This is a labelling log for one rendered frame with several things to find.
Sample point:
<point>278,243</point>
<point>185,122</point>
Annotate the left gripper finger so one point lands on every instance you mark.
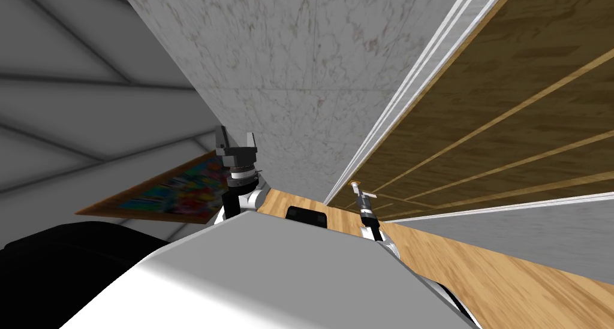
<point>251,141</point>
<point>221,137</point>

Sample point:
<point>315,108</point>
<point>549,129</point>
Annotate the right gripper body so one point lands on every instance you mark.
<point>365,202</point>

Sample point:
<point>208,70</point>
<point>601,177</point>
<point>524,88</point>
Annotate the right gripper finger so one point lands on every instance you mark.
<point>356,190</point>

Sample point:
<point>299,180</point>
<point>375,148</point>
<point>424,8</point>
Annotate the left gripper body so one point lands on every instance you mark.
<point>238,155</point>

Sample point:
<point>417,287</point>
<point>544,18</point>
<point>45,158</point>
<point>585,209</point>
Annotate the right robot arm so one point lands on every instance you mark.
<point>371,220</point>

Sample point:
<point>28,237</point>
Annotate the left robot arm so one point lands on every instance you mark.
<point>72,271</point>

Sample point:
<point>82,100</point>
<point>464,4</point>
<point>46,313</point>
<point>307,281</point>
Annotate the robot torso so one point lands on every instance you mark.
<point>268,276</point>

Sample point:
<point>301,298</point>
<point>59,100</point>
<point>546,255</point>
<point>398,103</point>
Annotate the colourful picture in brown frame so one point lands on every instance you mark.
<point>177,195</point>

